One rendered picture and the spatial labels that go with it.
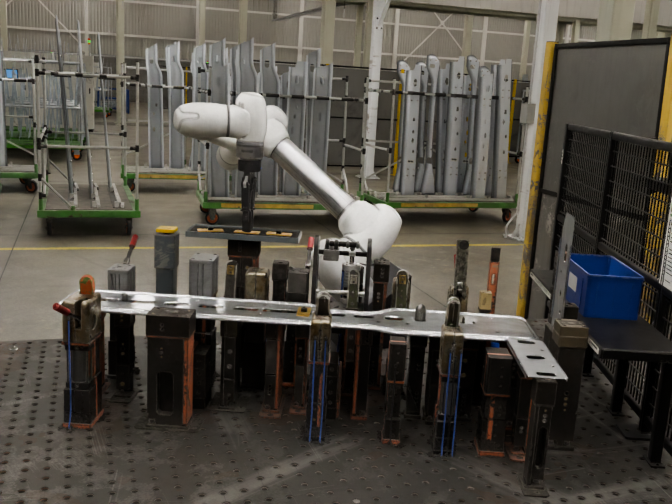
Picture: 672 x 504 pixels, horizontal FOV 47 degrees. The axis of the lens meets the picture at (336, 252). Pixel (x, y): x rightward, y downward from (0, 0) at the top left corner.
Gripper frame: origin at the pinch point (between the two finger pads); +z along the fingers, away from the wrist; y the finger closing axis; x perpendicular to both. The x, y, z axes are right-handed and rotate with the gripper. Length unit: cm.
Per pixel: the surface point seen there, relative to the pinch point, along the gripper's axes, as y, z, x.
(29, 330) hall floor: -204, 121, -185
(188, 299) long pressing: 29.4, 20.0, -10.8
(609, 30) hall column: -728, -122, 263
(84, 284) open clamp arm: 52, 11, -33
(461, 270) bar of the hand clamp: 14, 8, 70
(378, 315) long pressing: 29, 20, 47
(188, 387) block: 54, 38, -3
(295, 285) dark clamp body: 16.9, 16.2, 19.6
